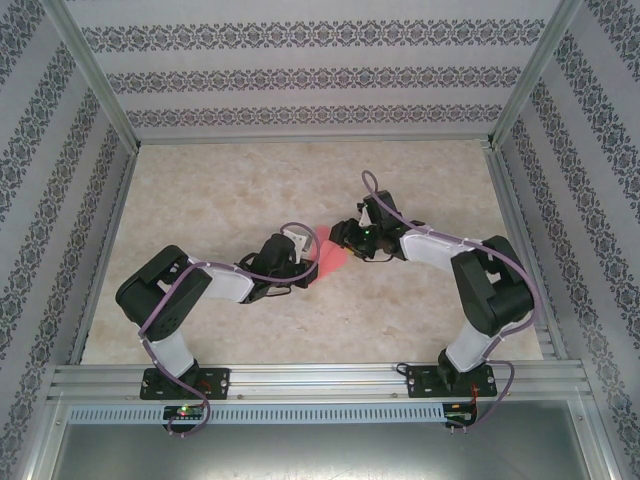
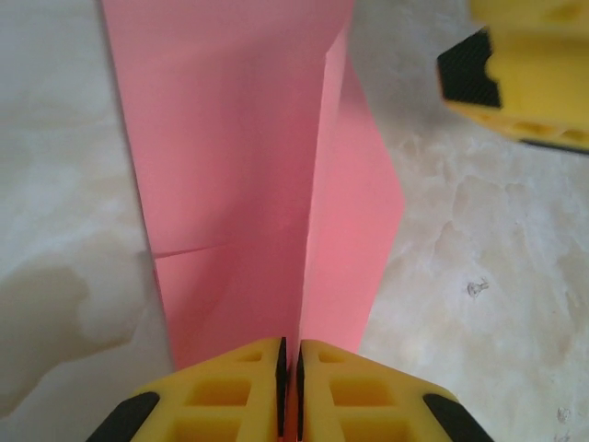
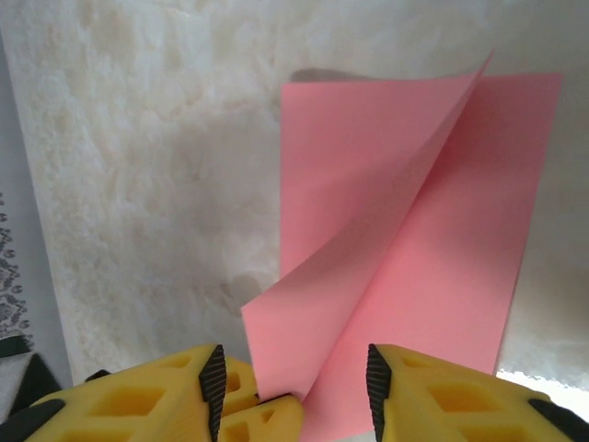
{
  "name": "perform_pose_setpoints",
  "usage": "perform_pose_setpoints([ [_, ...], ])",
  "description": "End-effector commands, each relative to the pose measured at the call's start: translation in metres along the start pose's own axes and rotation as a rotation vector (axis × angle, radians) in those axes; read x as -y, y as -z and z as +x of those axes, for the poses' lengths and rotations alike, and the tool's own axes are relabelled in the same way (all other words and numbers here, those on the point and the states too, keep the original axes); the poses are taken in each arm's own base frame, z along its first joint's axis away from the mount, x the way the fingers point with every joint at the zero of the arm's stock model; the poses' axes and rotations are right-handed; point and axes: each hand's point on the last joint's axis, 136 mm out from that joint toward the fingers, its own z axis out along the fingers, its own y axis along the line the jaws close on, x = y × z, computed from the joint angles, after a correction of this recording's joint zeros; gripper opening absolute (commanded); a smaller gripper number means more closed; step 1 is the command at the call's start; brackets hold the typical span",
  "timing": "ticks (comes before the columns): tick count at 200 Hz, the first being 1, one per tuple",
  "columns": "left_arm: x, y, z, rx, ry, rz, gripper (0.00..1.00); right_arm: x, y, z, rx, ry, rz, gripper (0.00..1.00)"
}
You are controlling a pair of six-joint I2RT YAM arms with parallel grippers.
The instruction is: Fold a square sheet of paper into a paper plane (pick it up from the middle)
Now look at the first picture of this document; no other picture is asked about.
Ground aluminium frame post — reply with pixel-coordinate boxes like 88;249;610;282
45;0;142;151
487;0;586;147

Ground left circuit board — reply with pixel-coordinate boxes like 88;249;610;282
163;405;207;420

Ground aluminium mounting rail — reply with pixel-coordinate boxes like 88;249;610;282
47;362;589;402

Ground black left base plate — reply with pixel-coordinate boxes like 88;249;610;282
139;367;231;401

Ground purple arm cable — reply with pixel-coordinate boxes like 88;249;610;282
137;223;314;439
360;170;545;436

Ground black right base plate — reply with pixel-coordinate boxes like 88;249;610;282
405;364;499;400

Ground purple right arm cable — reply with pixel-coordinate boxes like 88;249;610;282
360;170;545;436

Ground red square cloth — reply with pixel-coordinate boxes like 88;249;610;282
307;225;351;282

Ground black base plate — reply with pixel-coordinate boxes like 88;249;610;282
139;367;231;401
405;364;499;400

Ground grey metal sheet panel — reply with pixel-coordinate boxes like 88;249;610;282
29;399;616;480

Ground slotted grey cable duct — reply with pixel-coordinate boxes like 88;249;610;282
67;403;447;425

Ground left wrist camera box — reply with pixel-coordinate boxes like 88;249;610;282
280;224;322;262

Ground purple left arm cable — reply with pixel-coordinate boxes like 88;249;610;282
137;223;314;439

